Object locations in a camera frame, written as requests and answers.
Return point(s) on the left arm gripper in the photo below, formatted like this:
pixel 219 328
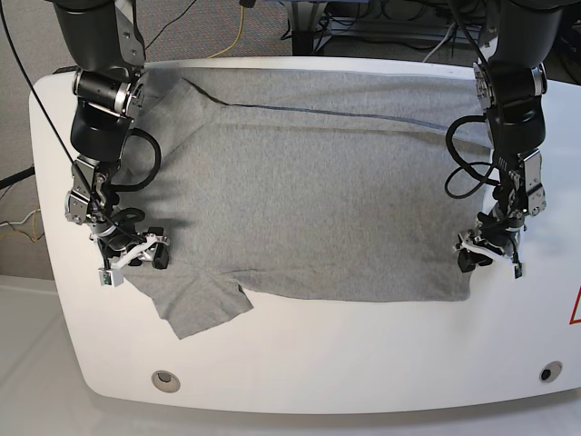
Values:
pixel 490 240

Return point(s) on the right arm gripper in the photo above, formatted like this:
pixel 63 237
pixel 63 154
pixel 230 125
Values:
pixel 121 246

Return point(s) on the grey T-shirt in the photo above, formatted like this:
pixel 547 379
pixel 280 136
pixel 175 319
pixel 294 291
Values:
pixel 303 184

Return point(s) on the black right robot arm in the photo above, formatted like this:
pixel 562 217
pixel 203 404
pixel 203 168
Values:
pixel 105 42

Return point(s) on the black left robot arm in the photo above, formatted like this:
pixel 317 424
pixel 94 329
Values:
pixel 511 46

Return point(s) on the red triangle warning sticker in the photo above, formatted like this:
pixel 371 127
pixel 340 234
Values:
pixel 575 317

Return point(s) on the black rod at left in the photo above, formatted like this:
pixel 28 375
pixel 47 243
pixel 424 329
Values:
pixel 17 177

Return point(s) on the black bar behind table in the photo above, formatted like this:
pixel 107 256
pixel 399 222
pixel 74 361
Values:
pixel 66 69

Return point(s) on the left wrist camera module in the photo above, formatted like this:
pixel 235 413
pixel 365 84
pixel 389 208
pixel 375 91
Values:
pixel 518 270

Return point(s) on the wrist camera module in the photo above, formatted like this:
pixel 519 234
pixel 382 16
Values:
pixel 110 277
pixel 518 270

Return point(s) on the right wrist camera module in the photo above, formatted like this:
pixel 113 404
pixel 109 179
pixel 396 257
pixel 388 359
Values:
pixel 110 277

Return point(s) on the left table cable grommet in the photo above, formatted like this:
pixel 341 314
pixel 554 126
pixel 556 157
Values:
pixel 165 382

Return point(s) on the table cable grommet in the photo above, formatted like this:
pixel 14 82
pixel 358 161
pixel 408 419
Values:
pixel 550 372
pixel 165 382

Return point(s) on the right table cable grommet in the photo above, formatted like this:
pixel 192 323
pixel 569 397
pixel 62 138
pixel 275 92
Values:
pixel 550 372

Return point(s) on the aluminium frame rail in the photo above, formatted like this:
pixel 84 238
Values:
pixel 409 33

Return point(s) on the black table leg post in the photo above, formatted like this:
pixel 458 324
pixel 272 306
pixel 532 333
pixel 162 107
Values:
pixel 300 15

